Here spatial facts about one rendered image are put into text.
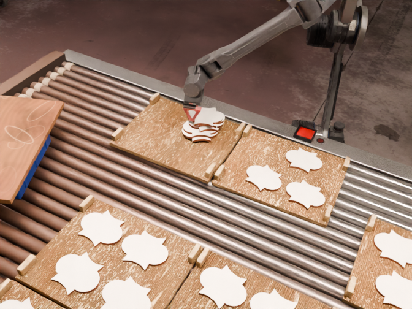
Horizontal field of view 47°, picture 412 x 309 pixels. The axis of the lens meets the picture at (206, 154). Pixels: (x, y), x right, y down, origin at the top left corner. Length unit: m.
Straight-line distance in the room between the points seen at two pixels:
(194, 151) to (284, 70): 2.46
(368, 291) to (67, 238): 0.89
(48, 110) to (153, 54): 2.47
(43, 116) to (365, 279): 1.20
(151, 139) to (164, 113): 0.17
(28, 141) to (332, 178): 1.06
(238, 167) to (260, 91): 2.14
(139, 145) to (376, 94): 2.66
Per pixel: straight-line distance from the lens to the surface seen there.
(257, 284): 1.39
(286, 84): 3.93
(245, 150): 1.77
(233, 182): 1.64
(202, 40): 4.42
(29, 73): 2.20
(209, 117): 1.80
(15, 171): 1.58
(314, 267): 1.49
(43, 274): 1.43
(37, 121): 1.76
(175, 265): 1.41
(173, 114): 1.91
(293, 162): 1.74
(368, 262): 1.53
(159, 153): 1.73
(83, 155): 1.78
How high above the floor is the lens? 2.09
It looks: 42 degrees down
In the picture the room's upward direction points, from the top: 5 degrees clockwise
